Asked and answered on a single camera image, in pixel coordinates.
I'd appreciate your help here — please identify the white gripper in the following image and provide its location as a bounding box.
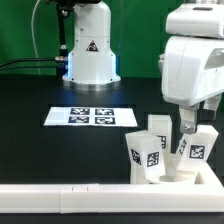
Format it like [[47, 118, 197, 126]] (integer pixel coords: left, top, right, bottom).
[[161, 36, 224, 134]]

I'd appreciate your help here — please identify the white L-shaped fence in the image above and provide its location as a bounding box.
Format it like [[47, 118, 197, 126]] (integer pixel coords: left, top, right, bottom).
[[0, 164, 224, 214]]

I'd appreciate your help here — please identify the white marker sheet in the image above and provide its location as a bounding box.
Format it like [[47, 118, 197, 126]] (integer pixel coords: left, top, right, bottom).
[[44, 107, 138, 127]]

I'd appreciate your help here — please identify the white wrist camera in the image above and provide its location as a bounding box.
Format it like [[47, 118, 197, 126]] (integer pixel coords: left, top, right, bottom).
[[166, 4, 224, 39]]

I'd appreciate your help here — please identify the black cable lower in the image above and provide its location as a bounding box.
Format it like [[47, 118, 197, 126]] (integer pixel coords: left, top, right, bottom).
[[0, 64, 69, 73]]

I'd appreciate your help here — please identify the black cable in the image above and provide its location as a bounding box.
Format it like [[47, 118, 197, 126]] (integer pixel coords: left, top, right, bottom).
[[0, 64, 69, 73], [0, 57, 69, 69]]

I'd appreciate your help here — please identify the black cable upper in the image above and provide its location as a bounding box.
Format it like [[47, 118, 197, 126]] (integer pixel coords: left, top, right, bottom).
[[0, 57, 69, 69]]

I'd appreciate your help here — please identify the white thin cable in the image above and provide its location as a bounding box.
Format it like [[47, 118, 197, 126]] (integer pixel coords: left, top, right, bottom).
[[30, 0, 44, 76]]

